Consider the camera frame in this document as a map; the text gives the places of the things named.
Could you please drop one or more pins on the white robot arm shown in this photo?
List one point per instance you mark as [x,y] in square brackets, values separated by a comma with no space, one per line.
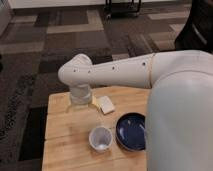
[179,119]

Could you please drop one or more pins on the white sponge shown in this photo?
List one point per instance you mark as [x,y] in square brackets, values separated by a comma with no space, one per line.
[106,105]

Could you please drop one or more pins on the dark blue plate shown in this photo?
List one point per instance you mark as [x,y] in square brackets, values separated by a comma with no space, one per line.
[130,131]

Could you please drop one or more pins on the black rolling cart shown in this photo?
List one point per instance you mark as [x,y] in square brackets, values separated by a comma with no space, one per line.
[122,9]

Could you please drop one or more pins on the black office chair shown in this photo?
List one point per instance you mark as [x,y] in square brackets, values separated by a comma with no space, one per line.
[197,33]

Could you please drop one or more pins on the translucent grey gripper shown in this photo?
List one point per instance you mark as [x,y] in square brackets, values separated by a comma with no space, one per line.
[81,95]

